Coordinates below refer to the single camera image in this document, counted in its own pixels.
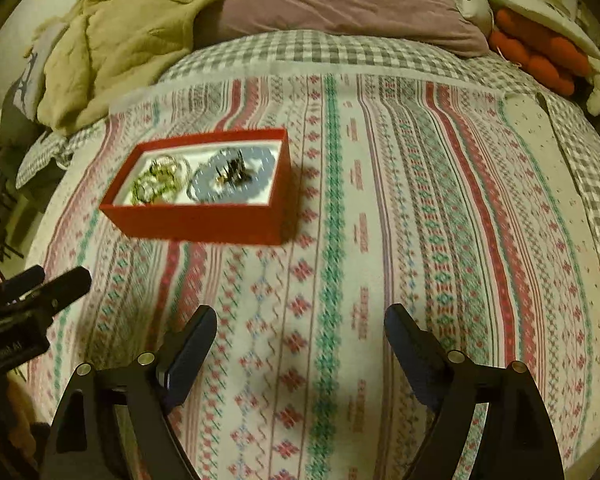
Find red jewelry box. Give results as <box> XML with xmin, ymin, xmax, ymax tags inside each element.
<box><xmin>99</xmin><ymin>128</ymin><xmax>294</xmax><ymax>247</ymax></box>

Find red green patterned cloth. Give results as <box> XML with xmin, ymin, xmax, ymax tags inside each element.
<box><xmin>27</xmin><ymin>72</ymin><xmax>600</xmax><ymax>480</ymax></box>

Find blue printed grey pillow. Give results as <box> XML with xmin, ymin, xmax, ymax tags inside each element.
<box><xmin>0</xmin><ymin>20</ymin><xmax>72</xmax><ymax>147</ymax></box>

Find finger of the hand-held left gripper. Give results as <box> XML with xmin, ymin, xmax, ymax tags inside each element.
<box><xmin>0</xmin><ymin>266</ymin><xmax>47</xmax><ymax>308</ymax></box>
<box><xmin>7</xmin><ymin>266</ymin><xmax>93</xmax><ymax>322</ymax></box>

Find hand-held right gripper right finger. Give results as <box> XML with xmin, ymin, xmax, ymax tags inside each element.
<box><xmin>383</xmin><ymin>304</ymin><xmax>566</xmax><ymax>480</ymax></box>

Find grey checked bed sheet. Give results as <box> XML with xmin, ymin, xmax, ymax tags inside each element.
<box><xmin>15</xmin><ymin>30</ymin><xmax>600</xmax><ymax>281</ymax></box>

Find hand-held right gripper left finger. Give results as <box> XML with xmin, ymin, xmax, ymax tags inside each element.
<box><xmin>40</xmin><ymin>305</ymin><xmax>219</xmax><ymax>480</ymax></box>

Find purple pillow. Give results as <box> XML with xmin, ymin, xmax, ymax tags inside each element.
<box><xmin>195</xmin><ymin>0</ymin><xmax>492</xmax><ymax>59</ymax></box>

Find orange plush toy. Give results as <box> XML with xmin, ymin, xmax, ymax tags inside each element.
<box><xmin>489</xmin><ymin>7</ymin><xmax>592</xmax><ymax>97</ymax></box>

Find gold clear ring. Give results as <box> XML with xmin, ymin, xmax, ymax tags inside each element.
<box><xmin>147</xmin><ymin>157</ymin><xmax>181</xmax><ymax>181</ymax></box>

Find blue bead bracelet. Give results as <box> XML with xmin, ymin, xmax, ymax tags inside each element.
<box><xmin>186</xmin><ymin>146</ymin><xmax>277</xmax><ymax>204</ymax></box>

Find clear bead bracelet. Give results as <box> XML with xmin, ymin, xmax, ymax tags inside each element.
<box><xmin>131</xmin><ymin>154</ymin><xmax>195</xmax><ymax>207</ymax></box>

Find black hair claw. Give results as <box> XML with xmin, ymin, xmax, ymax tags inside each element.
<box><xmin>214</xmin><ymin>151</ymin><xmax>255</xmax><ymax>186</ymax></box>

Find beige fleece blanket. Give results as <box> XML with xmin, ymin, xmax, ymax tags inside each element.
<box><xmin>36</xmin><ymin>0</ymin><xmax>248</xmax><ymax>137</ymax></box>

